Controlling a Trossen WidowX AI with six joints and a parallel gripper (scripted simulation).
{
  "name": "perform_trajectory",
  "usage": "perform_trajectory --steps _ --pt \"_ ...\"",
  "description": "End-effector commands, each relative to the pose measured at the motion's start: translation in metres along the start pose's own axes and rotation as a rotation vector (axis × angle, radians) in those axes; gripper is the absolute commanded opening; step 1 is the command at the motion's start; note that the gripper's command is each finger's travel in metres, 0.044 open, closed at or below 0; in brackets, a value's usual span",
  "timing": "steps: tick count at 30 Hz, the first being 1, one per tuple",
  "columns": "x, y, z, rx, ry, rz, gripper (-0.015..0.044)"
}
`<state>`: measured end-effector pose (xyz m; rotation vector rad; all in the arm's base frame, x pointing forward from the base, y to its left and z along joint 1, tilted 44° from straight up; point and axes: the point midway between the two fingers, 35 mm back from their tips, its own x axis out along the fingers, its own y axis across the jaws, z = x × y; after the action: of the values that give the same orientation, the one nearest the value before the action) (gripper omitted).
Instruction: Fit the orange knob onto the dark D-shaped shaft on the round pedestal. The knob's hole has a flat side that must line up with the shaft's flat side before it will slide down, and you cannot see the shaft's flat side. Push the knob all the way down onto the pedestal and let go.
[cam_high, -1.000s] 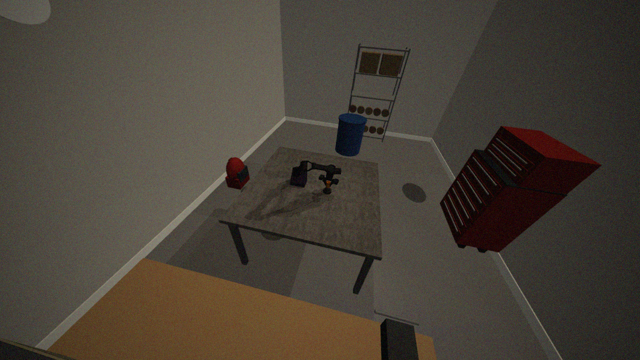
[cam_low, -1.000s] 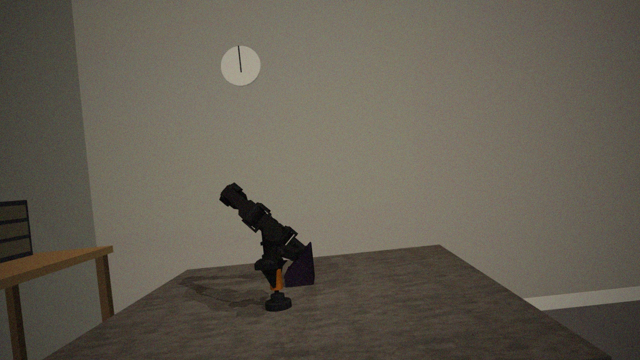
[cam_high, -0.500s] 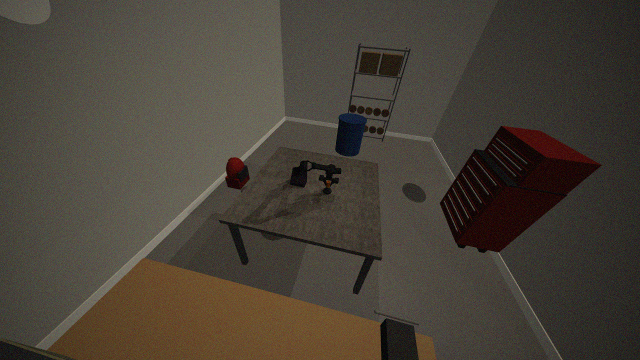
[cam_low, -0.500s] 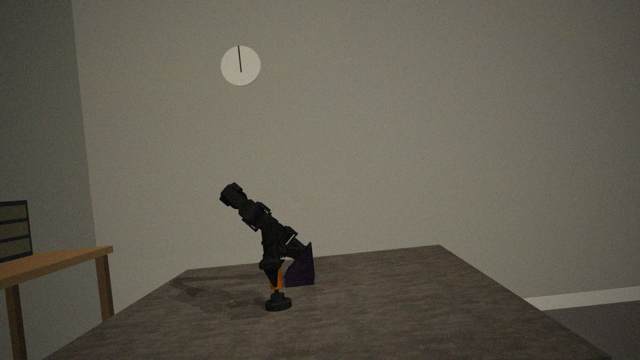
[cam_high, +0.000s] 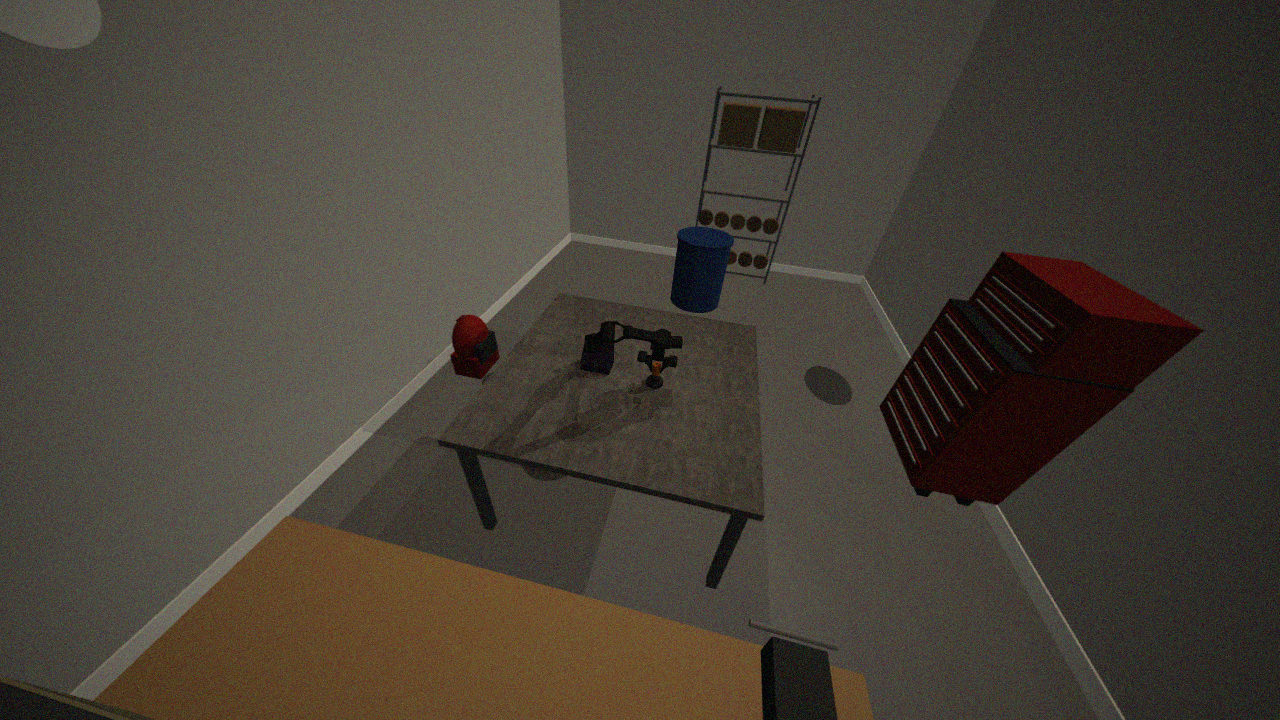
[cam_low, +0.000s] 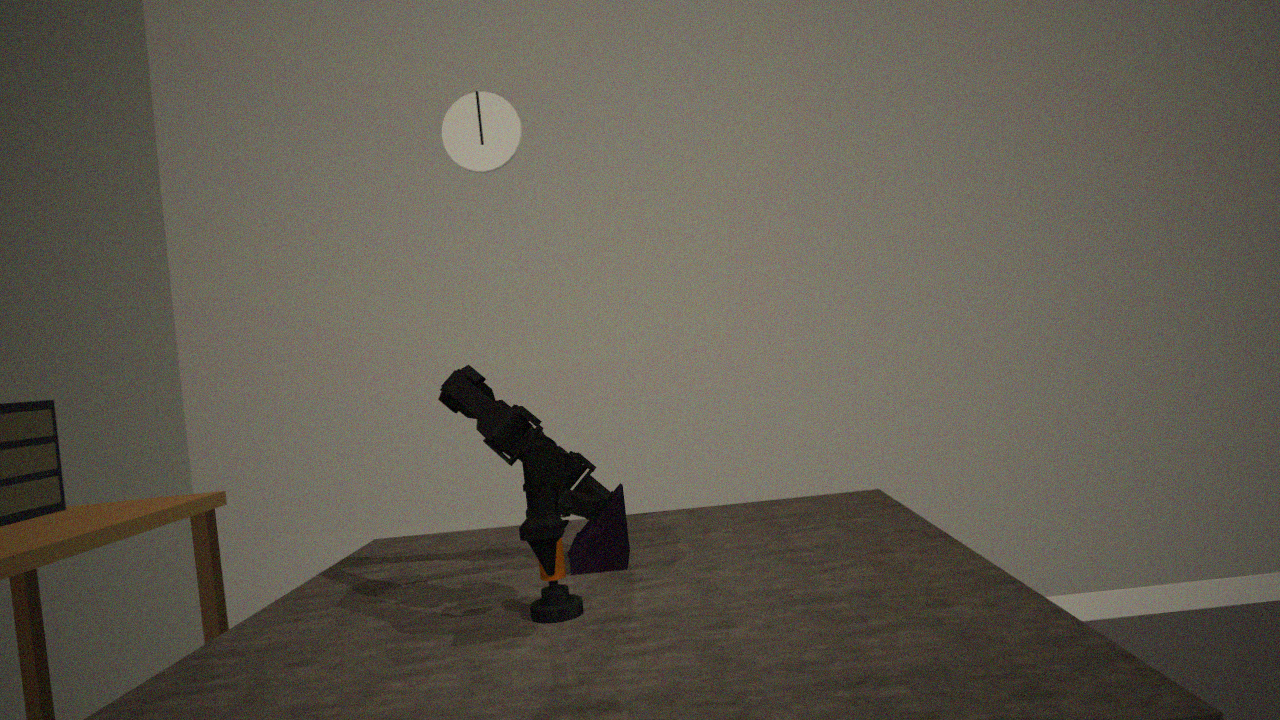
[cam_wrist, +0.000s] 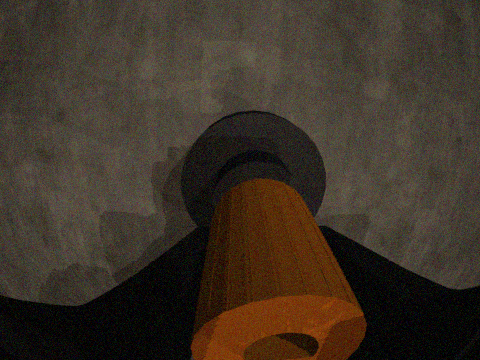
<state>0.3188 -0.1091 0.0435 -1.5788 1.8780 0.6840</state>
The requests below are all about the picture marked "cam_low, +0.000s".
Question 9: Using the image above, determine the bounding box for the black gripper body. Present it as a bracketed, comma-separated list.
[518, 477, 563, 541]

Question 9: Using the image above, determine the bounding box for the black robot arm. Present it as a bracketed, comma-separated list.
[438, 365, 614, 521]

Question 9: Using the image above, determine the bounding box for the orange knob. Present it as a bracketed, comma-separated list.
[539, 539, 566, 582]

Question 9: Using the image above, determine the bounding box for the dark grey round pedestal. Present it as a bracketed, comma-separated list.
[530, 580, 582, 623]

